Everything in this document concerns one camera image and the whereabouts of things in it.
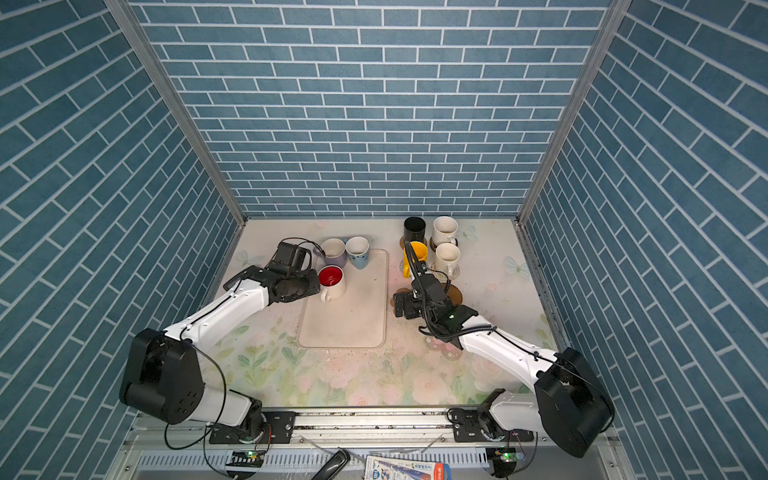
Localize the brown cork round coaster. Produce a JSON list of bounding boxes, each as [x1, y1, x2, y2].
[[447, 284, 463, 306]]

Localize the red inside mug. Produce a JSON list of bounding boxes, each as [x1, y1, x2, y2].
[[318, 265, 346, 302]]

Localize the cream white mug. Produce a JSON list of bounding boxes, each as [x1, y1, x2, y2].
[[434, 242, 461, 280]]

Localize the yellow mug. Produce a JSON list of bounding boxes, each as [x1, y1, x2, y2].
[[402, 241, 428, 278]]

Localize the white mug grey handle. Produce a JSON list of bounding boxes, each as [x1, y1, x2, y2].
[[318, 238, 347, 268]]

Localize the pink flower coaster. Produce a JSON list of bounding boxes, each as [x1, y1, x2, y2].
[[425, 337, 462, 361]]

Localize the beige serving tray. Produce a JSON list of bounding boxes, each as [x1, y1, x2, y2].
[[298, 249, 388, 348]]

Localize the black mug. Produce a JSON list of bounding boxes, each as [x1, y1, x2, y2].
[[403, 217, 426, 243]]

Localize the light blue floral mug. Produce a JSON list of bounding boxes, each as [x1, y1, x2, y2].
[[345, 236, 370, 270]]

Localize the white speckled mug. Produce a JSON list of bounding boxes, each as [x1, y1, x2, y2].
[[431, 216, 458, 248]]

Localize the brown paw print coaster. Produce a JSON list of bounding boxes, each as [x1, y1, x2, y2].
[[393, 288, 414, 299]]

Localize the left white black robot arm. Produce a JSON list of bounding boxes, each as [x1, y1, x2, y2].
[[119, 237, 320, 439]]

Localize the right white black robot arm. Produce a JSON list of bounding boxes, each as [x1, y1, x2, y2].
[[393, 274, 615, 458]]

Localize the blue white printed package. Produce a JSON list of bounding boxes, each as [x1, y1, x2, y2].
[[363, 456, 452, 480]]

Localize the black handheld device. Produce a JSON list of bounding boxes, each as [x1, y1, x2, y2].
[[311, 449, 351, 480]]

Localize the green circuit board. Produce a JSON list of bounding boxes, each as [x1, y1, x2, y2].
[[225, 450, 265, 470]]

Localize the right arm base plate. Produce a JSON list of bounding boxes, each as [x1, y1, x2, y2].
[[446, 407, 535, 443]]

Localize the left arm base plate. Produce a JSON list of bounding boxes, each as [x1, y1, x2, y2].
[[208, 411, 296, 446]]

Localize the aluminium front rail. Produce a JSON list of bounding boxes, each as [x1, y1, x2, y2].
[[106, 406, 634, 479]]

